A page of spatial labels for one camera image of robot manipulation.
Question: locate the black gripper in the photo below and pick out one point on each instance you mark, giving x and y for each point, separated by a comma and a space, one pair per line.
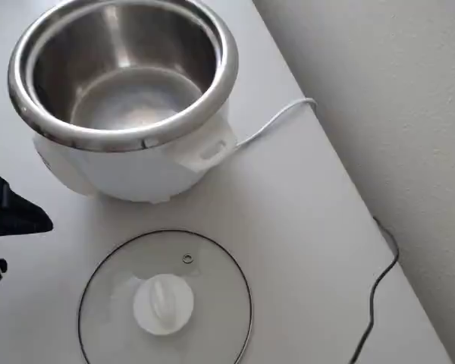
20, 216

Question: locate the glass lid with white knob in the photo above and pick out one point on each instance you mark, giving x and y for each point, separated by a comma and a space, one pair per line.
163, 303

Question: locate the white rice cooker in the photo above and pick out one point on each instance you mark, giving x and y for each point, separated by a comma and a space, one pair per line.
136, 174

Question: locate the steel inner pot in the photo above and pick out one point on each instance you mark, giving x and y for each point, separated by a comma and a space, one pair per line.
136, 76

